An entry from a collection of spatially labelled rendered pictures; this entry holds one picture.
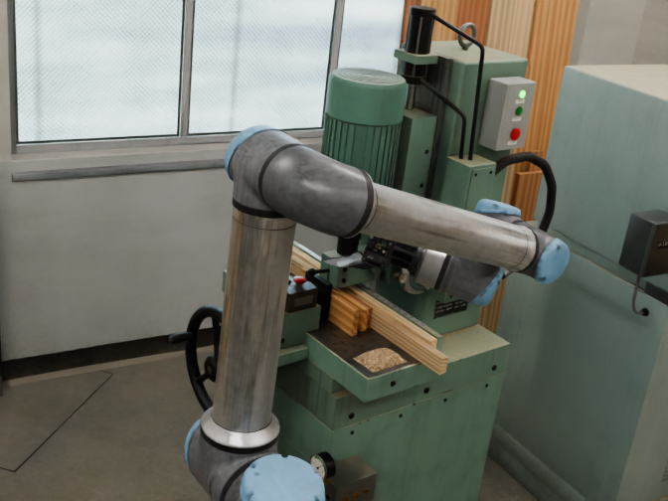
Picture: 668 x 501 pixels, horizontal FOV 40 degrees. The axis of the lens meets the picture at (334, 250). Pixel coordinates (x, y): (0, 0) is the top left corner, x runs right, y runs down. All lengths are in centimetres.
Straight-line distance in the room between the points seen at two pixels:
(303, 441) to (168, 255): 150
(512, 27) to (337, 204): 261
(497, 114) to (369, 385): 69
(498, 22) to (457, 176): 179
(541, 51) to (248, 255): 265
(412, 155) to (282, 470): 83
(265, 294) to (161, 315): 212
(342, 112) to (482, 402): 89
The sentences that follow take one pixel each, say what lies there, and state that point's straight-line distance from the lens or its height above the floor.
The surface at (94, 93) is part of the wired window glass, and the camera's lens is 335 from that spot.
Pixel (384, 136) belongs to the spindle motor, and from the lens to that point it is 205.
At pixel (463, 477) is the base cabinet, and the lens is 260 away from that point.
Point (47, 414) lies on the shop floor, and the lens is 344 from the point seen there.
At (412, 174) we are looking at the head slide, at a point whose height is 125.
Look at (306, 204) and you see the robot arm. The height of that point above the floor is 141.
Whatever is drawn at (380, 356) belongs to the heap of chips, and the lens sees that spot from 203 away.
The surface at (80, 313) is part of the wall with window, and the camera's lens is 356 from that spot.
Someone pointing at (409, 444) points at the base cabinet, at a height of 59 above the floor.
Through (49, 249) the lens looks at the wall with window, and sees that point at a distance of 341.
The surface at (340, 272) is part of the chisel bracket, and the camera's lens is 218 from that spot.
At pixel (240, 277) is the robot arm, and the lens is 158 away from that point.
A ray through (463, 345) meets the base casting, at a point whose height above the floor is 80.
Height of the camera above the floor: 190
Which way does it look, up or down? 23 degrees down
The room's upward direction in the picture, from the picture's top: 7 degrees clockwise
